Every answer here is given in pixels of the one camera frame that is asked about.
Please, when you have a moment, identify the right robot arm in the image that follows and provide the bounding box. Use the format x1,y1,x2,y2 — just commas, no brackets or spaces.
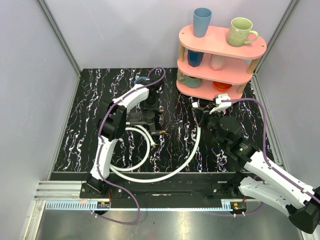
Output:
192,107,320,234

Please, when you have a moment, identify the green mug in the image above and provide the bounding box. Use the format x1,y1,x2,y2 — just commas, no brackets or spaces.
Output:
226,17,260,47

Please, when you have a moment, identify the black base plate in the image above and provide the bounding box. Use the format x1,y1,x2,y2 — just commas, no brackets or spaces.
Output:
49,171,288,201

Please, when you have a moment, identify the white flexible hose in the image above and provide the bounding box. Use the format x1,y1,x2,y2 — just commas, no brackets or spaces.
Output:
108,101,201,183

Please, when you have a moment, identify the orange bowl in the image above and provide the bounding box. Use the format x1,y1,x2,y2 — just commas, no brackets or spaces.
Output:
212,81,233,92

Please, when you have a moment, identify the teal ceramic mug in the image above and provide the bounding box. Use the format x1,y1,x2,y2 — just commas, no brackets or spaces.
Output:
178,75,202,88

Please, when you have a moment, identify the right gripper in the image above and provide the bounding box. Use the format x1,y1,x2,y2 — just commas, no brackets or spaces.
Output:
194,103,226,148

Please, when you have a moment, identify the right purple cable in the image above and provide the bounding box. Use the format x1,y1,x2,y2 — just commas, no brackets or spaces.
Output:
207,97,320,217

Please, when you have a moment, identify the blue cup on mat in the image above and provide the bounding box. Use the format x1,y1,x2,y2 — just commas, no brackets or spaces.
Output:
134,76,149,85

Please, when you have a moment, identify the pink faceted cup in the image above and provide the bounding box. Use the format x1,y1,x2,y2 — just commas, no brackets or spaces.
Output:
209,54,226,71

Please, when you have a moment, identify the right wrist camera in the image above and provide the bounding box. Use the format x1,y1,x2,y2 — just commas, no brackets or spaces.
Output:
209,93,232,115

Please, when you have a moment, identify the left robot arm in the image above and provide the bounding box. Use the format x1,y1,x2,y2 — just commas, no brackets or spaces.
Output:
82,78,163,198

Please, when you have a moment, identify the black spray gun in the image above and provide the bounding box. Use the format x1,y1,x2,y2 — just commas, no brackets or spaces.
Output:
126,109,166,136

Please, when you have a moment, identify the blue cup on shelf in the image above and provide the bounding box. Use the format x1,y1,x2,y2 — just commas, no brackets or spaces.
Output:
193,7,212,38

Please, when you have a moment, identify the dark blue cup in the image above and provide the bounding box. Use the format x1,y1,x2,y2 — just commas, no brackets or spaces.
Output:
187,49,204,67

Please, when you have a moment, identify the black marble mat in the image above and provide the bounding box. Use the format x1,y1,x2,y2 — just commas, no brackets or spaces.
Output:
53,68,277,173

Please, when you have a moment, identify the pink three-tier shelf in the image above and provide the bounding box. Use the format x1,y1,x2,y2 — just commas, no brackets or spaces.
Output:
176,25,267,100

